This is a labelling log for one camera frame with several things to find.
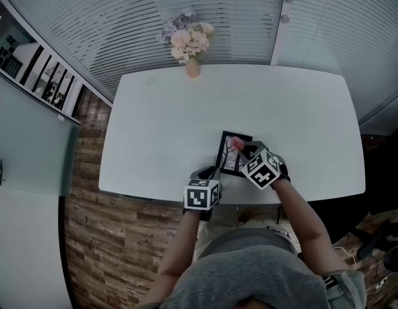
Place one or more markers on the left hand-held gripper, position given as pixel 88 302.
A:
pixel 197 196

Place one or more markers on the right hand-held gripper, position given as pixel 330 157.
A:
pixel 261 172

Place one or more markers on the pink cloth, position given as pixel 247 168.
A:
pixel 237 143

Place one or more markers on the black picture frame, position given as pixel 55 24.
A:
pixel 226 159

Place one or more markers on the person's left forearm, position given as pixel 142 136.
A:
pixel 178 253

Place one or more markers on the person's right forearm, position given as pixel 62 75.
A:
pixel 302 227

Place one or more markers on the person's beige trousers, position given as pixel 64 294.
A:
pixel 221 224

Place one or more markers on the white table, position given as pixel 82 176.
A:
pixel 166 134

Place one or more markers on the table control panel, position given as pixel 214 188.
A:
pixel 139 197

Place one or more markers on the pink vase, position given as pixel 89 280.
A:
pixel 192 69

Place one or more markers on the person's grey shirt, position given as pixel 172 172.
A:
pixel 250 272

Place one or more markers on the pastel flower bouquet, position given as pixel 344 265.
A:
pixel 189 37

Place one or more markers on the light grey striped garment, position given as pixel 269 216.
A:
pixel 347 290

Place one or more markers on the frosted glass door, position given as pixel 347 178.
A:
pixel 31 134

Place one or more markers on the black metal railing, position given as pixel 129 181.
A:
pixel 52 77

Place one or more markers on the white power strip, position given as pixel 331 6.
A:
pixel 381 283

